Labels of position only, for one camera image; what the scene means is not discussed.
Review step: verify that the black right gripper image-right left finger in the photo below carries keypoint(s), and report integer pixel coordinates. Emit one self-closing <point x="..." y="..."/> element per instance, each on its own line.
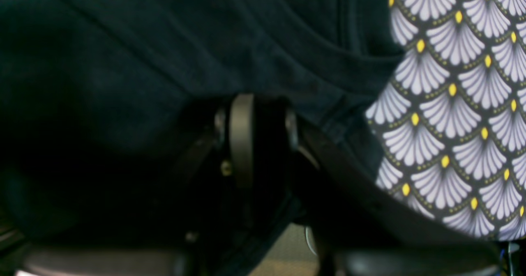
<point x="212" y="180"/>

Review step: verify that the fan-patterned table cloth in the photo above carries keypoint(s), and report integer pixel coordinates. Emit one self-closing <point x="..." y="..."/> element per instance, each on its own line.
<point x="452" y="120"/>

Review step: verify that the dark grey T-shirt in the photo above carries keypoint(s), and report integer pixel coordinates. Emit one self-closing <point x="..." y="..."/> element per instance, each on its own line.
<point x="91" y="91"/>

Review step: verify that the black right gripper image-right right finger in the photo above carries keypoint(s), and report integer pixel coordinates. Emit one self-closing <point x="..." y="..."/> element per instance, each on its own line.
<point x="359" y="230"/>

